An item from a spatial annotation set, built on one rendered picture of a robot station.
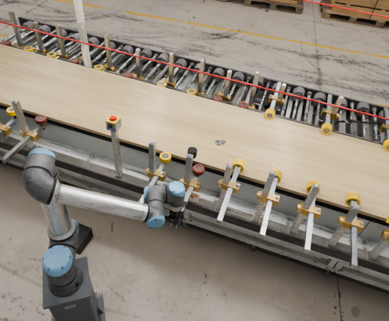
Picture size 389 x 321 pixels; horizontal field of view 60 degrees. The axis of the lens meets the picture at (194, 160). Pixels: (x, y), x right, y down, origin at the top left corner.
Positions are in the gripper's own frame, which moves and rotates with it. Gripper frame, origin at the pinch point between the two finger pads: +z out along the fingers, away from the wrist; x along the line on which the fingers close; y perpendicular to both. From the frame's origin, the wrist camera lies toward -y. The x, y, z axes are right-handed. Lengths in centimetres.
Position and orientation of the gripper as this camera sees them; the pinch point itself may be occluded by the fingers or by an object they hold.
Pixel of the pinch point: (175, 223)
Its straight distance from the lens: 206.5
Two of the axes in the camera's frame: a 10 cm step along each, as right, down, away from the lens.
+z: -0.8, 7.0, 7.1
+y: -3.2, 6.5, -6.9
